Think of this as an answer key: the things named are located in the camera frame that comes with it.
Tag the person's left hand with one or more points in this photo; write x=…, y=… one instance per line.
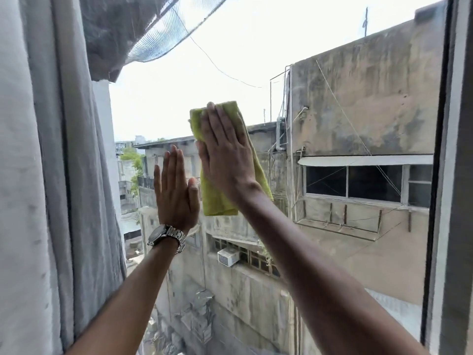
x=175, y=203

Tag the person's left thumb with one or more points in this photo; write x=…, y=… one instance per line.
x=194, y=192

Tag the mesh net awning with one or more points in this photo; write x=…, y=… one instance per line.
x=111, y=29

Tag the grey drain pipe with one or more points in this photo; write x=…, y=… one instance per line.
x=280, y=133

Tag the grey window frame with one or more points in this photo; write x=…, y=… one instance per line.
x=452, y=181

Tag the person's right thumb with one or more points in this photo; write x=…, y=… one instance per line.
x=201, y=155

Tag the person's right hand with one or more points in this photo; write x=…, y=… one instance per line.
x=227, y=158

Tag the person's right middle finger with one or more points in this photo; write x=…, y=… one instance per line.
x=217, y=121

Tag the rusty metal window rack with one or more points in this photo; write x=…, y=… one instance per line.
x=343, y=225

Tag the tall weathered concrete building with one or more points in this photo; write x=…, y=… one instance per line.
x=369, y=107

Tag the silver metal wristwatch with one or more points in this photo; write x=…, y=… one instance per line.
x=170, y=232

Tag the low weathered concrete building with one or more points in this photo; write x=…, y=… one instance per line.
x=236, y=292

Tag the grey fabric curtain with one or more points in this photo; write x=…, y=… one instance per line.
x=40, y=181

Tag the green tree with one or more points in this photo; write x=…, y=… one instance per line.
x=131, y=155

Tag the person's left forearm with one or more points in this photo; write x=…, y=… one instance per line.
x=129, y=299

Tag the person's right forearm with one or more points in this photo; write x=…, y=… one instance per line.
x=317, y=273

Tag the white-framed building window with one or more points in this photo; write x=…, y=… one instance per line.
x=369, y=181

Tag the person's left little finger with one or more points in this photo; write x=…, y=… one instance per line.
x=157, y=181

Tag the yellow-green cleaning cloth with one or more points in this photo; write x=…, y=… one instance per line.
x=214, y=203

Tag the white air conditioner unit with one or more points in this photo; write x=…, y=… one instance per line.
x=227, y=258

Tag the rooftop antenna pole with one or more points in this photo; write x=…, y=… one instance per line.
x=366, y=22

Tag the person's right little finger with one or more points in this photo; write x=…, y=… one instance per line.
x=244, y=133

